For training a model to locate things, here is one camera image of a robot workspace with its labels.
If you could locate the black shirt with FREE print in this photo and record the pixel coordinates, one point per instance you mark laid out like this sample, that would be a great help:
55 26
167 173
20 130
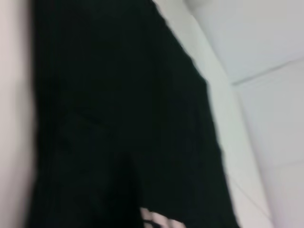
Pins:
118 118

